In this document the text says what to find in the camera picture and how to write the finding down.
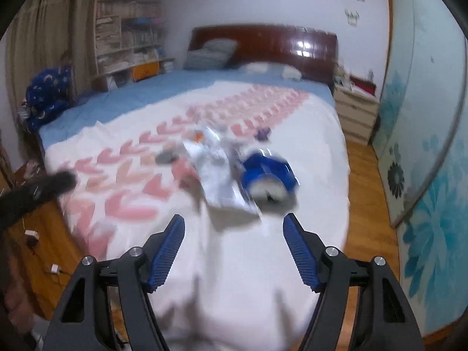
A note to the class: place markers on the person's left hand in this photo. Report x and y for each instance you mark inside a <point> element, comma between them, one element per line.
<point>16,299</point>

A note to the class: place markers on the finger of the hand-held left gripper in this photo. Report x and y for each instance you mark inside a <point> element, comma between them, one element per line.
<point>40,192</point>

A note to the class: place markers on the green wall sticker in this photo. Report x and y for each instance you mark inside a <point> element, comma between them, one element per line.
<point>351,16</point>

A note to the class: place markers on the red box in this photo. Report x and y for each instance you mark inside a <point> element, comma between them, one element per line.
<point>363,86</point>

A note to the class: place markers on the silver foil wrapper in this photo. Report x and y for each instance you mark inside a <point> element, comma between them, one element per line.
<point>215,182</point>

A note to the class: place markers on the white charger plug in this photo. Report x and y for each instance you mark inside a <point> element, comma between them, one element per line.
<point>31,234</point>
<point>55,268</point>

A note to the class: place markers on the small grey wrapper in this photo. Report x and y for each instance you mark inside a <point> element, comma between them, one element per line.
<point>166,158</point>

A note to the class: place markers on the wooden bookshelf with books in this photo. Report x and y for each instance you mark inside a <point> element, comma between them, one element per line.
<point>120,44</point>

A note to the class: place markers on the blue bed sheet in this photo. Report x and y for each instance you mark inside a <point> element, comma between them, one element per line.
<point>146,87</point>

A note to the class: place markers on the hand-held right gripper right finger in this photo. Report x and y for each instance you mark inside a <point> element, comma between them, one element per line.
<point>299,254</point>

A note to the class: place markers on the floral sliding wardrobe door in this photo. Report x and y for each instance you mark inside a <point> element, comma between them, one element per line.
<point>431,153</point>

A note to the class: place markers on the small purple wrapper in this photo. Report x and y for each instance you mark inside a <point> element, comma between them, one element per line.
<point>263,134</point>

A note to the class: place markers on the blue snack packet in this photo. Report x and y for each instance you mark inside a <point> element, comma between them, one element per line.
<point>268,170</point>

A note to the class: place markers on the blue star-print cloth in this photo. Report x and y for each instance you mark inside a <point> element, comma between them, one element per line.
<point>47,91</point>

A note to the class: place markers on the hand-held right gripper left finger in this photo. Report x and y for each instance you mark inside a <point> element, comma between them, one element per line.
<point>167,254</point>

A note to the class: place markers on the white pillow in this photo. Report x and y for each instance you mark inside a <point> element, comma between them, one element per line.
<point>263,67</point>

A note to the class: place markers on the beige curtain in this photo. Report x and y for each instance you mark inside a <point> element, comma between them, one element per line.
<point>40,44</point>

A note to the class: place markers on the light wooden nightstand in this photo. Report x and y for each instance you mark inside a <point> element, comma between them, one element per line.
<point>354,113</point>

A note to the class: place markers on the grey plaid pillow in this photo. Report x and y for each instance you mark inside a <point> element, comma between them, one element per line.
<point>210,55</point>

